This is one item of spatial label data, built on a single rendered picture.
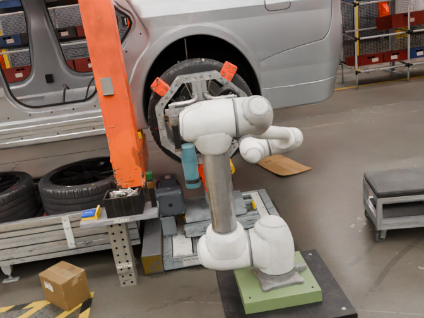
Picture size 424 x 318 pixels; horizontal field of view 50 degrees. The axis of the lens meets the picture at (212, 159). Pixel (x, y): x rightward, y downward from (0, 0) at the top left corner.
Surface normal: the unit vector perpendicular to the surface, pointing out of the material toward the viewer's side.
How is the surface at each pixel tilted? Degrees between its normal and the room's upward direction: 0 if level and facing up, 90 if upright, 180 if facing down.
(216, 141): 109
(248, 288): 0
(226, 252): 101
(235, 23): 90
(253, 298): 0
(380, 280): 0
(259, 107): 60
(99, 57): 90
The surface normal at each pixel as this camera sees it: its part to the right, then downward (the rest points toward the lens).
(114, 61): 0.10, 0.31
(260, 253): -0.07, 0.19
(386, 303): -0.13, -0.94
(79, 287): 0.78, 0.11
